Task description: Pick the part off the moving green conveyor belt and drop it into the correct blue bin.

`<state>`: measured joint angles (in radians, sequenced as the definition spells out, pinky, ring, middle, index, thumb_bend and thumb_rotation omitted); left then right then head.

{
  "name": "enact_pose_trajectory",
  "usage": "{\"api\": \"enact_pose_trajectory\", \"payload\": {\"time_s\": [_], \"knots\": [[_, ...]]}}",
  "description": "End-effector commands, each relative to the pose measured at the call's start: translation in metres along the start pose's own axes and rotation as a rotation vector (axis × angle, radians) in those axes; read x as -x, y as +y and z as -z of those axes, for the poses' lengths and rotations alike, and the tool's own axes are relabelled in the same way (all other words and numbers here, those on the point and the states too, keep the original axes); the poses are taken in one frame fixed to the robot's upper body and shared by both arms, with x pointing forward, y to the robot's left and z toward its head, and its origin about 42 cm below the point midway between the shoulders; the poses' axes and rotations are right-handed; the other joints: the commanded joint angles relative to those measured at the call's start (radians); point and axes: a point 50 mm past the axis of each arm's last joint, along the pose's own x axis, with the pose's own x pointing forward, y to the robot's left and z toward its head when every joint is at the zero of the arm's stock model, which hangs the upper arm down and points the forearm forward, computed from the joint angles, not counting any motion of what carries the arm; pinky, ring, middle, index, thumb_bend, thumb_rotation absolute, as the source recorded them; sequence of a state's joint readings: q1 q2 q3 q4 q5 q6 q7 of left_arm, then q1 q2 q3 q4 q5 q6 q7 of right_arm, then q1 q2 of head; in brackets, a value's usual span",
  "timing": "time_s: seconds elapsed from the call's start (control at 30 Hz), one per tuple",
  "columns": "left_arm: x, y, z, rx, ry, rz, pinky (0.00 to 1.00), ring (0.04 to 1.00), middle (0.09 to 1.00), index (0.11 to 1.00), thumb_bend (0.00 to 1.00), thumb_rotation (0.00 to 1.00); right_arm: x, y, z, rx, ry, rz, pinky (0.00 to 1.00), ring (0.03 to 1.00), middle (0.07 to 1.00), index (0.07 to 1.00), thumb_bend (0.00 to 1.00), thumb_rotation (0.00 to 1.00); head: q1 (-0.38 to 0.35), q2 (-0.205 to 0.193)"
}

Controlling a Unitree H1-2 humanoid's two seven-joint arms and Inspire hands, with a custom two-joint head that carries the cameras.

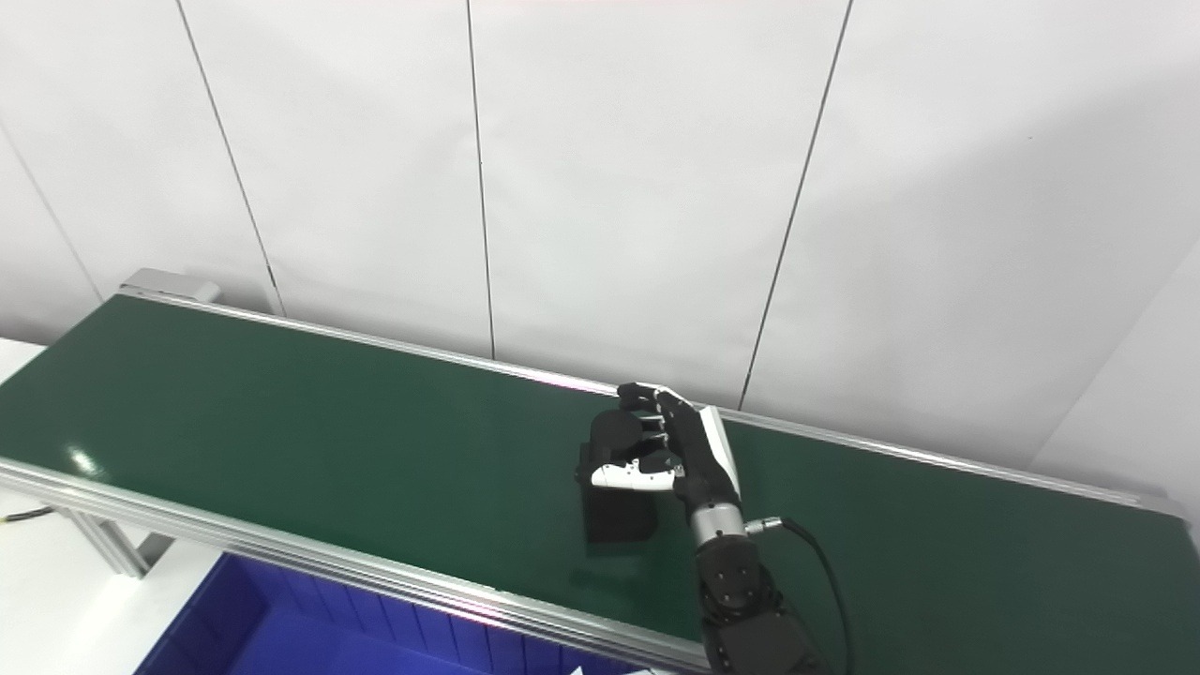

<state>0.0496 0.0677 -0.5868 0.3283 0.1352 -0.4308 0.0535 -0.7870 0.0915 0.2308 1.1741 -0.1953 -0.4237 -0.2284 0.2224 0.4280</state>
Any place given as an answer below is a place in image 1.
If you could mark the black cylinder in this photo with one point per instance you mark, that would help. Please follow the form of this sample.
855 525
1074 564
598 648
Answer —
619 516

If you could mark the green conveyor belt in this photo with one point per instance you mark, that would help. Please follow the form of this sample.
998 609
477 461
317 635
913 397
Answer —
281 403
281 553

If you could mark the grey conveyor end housing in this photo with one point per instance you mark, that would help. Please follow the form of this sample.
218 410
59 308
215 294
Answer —
169 285

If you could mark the blue plastic bin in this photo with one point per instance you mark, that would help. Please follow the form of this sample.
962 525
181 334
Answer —
281 637

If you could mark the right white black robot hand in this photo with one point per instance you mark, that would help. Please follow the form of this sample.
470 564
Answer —
703 459

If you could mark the aluminium conveyor leg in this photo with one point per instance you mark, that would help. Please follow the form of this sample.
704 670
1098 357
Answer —
112 544

